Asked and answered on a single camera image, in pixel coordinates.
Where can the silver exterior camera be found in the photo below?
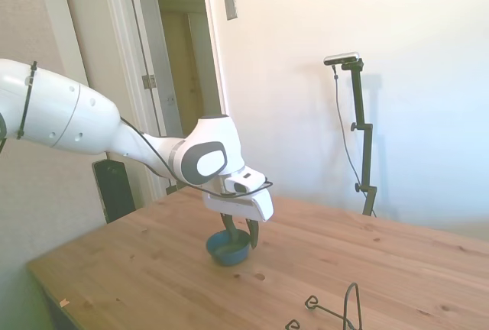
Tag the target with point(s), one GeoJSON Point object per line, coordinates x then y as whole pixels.
{"type": "Point", "coordinates": [342, 58]}

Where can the white door frame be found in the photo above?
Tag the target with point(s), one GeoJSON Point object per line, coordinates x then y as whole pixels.
{"type": "Point", "coordinates": [114, 39]}

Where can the small tan scrap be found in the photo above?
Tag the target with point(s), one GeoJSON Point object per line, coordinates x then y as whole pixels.
{"type": "Point", "coordinates": [64, 302]}

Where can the grey wall switch plate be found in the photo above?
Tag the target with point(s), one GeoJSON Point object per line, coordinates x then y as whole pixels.
{"type": "Point", "coordinates": [230, 6]}

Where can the blue ceramic bowl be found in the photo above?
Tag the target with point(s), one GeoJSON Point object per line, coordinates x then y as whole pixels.
{"type": "Point", "coordinates": [229, 255]}

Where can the white open door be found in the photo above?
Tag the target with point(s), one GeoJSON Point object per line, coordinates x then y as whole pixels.
{"type": "Point", "coordinates": [162, 78]}

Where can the metal door hinge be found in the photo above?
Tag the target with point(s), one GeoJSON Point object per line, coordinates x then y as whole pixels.
{"type": "Point", "coordinates": [149, 81]}

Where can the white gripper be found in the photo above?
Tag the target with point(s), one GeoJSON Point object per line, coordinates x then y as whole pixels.
{"type": "Point", "coordinates": [244, 206]}

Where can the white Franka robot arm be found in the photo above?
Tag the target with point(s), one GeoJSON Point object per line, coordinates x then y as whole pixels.
{"type": "Point", "coordinates": [76, 116]}

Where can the black jointed camera stand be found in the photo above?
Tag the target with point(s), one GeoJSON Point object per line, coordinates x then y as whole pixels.
{"type": "Point", "coordinates": [367, 154]}

